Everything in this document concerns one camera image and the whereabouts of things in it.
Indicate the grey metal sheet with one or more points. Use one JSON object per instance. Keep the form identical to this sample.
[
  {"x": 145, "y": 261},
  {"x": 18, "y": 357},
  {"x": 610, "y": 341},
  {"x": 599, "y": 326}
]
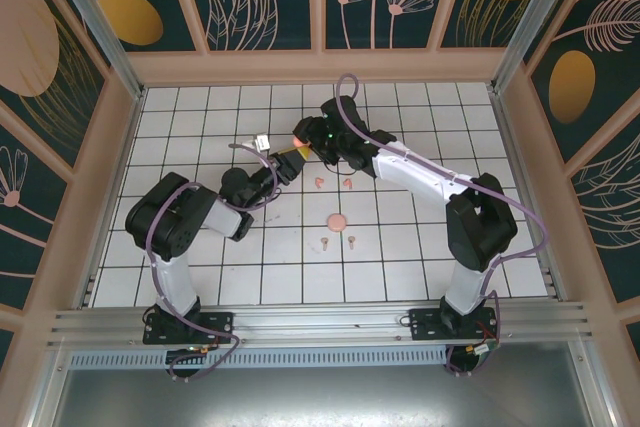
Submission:
[{"x": 320, "y": 397}]

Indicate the peach round charging case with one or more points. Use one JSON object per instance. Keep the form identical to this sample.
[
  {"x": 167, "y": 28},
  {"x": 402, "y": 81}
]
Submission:
[{"x": 336, "y": 223}]

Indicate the aluminium side rail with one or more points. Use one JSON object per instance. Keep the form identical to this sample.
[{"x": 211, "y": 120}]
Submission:
[
  {"x": 126, "y": 147},
  {"x": 512, "y": 147}
]

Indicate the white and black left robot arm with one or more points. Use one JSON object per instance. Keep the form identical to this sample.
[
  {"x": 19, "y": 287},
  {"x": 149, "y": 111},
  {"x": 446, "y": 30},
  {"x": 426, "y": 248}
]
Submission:
[{"x": 175, "y": 277}]

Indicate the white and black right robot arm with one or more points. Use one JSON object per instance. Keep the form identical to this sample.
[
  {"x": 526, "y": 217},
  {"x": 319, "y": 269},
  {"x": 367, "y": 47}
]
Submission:
[{"x": 425, "y": 177}]

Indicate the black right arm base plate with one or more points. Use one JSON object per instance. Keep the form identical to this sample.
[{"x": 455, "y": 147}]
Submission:
[{"x": 425, "y": 324}]

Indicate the aluminium corner post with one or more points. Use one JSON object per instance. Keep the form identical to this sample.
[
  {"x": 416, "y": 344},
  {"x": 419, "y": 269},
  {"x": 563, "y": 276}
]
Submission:
[
  {"x": 530, "y": 12},
  {"x": 100, "y": 27}
]

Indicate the coral square charging case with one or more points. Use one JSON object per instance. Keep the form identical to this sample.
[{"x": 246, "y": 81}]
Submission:
[{"x": 299, "y": 141}]

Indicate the aluminium mounting rail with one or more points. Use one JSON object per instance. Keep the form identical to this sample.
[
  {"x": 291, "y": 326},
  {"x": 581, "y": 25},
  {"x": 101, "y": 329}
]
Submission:
[{"x": 320, "y": 327}]

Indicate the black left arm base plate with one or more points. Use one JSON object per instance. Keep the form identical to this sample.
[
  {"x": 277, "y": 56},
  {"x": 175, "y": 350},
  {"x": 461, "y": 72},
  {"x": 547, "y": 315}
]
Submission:
[{"x": 220, "y": 327}]

